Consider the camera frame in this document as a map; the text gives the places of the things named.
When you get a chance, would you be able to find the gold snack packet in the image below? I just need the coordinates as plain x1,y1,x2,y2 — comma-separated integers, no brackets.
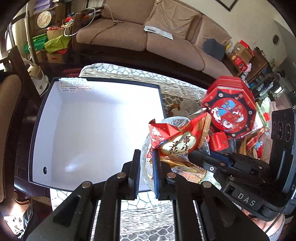
160,156,207,184

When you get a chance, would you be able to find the clear glass bowl with snacks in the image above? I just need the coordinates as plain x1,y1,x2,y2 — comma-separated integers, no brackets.
140,116,208,191

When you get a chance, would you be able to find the red snack packet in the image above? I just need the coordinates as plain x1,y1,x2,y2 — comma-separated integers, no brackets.
149,113,211,156

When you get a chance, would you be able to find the red octagonal gift box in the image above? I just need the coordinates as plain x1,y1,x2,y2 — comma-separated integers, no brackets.
202,76,257,139

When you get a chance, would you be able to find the woven wicker basket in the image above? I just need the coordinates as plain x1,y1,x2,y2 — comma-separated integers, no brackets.
238,135,255,156

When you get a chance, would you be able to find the black white storage box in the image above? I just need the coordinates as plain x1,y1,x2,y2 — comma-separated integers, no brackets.
29,77,165,191

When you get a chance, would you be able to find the dark cushion on sofa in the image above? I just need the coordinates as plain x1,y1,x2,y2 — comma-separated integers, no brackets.
202,39,225,62

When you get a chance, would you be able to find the wooden chair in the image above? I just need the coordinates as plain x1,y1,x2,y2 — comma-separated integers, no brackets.
1,46,29,202

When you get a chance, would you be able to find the white paper on sofa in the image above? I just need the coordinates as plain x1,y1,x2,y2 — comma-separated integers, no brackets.
144,26,174,40

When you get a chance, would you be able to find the brown fabric sofa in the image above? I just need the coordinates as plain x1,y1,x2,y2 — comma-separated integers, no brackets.
73,1,231,79

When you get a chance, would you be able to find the round white tin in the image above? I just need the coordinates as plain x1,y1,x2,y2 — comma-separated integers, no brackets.
36,10,55,29

